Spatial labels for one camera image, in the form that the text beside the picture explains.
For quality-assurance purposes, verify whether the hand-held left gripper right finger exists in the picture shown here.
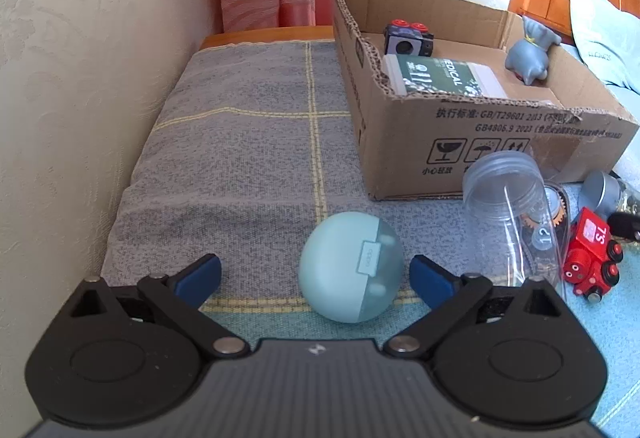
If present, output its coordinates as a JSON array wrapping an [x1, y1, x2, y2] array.
[[382, 254, 587, 362]]

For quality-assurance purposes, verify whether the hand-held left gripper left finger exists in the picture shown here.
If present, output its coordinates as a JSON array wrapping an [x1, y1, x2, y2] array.
[[40, 254, 252, 361]]

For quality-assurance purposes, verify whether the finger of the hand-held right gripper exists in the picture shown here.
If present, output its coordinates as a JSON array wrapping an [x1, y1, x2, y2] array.
[[609, 212, 640, 239]]

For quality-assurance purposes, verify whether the light green earbud case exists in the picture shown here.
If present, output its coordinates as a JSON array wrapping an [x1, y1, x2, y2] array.
[[298, 212, 402, 324]]

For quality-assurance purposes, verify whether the cardboard box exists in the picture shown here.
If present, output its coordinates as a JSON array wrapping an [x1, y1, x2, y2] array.
[[332, 0, 640, 201]]

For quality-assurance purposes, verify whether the grey elephant toy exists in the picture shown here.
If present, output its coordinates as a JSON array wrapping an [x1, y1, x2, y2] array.
[[504, 16, 562, 86]]

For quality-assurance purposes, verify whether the white cotton swab box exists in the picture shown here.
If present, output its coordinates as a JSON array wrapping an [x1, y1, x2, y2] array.
[[382, 55, 509, 99]]

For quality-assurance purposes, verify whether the black cube with red buttons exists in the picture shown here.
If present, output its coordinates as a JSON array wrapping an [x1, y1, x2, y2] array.
[[384, 19, 435, 58]]

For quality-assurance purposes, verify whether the silver round tin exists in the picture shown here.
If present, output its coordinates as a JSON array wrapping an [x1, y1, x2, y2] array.
[[580, 170, 640, 219]]

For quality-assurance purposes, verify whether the red toy train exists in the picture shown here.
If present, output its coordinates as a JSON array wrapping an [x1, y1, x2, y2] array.
[[562, 207, 625, 301]]

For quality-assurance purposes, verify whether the clear zip bag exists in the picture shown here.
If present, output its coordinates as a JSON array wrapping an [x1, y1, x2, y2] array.
[[515, 180, 577, 299]]

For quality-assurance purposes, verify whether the clear plastic jar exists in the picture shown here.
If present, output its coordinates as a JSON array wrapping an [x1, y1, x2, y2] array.
[[461, 150, 556, 279]]

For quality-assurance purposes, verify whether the plaid blanket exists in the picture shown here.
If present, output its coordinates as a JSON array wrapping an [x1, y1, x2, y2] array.
[[100, 40, 640, 438]]

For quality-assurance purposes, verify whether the blue floral pillow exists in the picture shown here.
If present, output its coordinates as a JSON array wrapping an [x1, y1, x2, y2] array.
[[564, 0, 640, 95]]

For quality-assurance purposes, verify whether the wooden table edge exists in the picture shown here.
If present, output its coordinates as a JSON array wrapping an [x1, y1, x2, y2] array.
[[200, 25, 335, 51]]

